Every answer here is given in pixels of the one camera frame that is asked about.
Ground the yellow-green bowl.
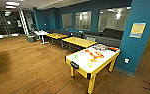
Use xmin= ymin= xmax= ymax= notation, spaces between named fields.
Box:
xmin=86 ymin=62 xmax=94 ymax=68

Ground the long yellow wooden table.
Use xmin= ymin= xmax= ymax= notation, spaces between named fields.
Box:
xmin=61 ymin=36 xmax=98 ymax=52
xmin=45 ymin=32 xmax=69 ymax=45

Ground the clear bowl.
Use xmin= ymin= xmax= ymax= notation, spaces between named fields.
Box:
xmin=78 ymin=52 xmax=87 ymax=58

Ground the orange round striker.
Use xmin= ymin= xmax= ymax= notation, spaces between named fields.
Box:
xmin=89 ymin=58 xmax=96 ymax=63

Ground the colourful printed game box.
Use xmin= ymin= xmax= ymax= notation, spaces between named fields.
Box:
xmin=92 ymin=43 xmax=109 ymax=52

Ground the white long table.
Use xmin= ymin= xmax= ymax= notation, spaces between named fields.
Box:
xmin=64 ymin=45 xmax=121 ymax=94

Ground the interior glass window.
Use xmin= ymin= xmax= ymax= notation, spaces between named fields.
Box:
xmin=74 ymin=10 xmax=93 ymax=32
xmin=61 ymin=12 xmax=74 ymax=30
xmin=97 ymin=6 xmax=132 ymax=33

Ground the dark bench sofa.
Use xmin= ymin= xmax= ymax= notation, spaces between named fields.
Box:
xmin=81 ymin=27 xmax=124 ymax=48

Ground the small white table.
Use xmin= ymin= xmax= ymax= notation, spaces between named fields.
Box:
xmin=34 ymin=29 xmax=50 ymax=45

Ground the flat red packet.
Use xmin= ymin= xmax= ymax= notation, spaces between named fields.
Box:
xmin=109 ymin=46 xmax=120 ymax=52

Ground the dark round waste bin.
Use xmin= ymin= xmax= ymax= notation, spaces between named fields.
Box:
xmin=26 ymin=34 xmax=37 ymax=44

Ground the square ceiling light panel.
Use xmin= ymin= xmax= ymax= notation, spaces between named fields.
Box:
xmin=5 ymin=1 xmax=21 ymax=6
xmin=5 ymin=5 xmax=18 ymax=10

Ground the white floor-level wall outlet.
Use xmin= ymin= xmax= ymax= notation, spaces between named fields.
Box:
xmin=124 ymin=58 xmax=130 ymax=65

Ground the yellow wall sign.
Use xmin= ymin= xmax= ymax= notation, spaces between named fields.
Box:
xmin=129 ymin=22 xmax=147 ymax=40

